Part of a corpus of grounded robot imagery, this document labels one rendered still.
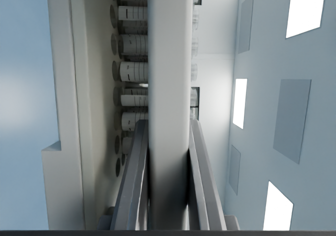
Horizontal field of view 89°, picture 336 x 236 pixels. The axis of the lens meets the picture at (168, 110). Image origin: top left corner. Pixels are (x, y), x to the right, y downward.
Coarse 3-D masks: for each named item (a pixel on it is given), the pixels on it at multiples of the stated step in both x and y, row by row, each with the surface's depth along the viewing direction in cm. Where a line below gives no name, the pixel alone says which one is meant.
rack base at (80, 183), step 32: (64, 0) 7; (96, 0) 8; (64, 32) 7; (96, 32) 9; (64, 64) 7; (96, 64) 9; (64, 96) 8; (96, 96) 9; (64, 128) 8; (96, 128) 9; (64, 160) 8; (96, 160) 9; (64, 192) 8; (96, 192) 9; (64, 224) 8; (96, 224) 9
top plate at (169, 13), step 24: (168, 0) 7; (168, 24) 7; (168, 48) 7; (168, 72) 8; (168, 96) 8; (168, 120) 8; (168, 144) 8; (168, 168) 8; (168, 192) 8; (168, 216) 9
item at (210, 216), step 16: (192, 128) 9; (192, 144) 8; (192, 160) 8; (208, 160) 8; (192, 176) 7; (208, 176) 7; (192, 192) 7; (208, 192) 6; (192, 208) 7; (208, 208) 6; (192, 224) 7; (208, 224) 6; (224, 224) 6
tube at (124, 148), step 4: (116, 136) 12; (120, 136) 12; (124, 136) 12; (128, 136) 12; (116, 140) 12; (120, 140) 12; (124, 140) 12; (128, 140) 12; (116, 144) 12; (120, 144) 12; (124, 144) 12; (128, 144) 12; (116, 148) 12; (120, 148) 12; (124, 148) 12; (128, 148) 12; (116, 152) 12; (120, 152) 12; (124, 152) 12
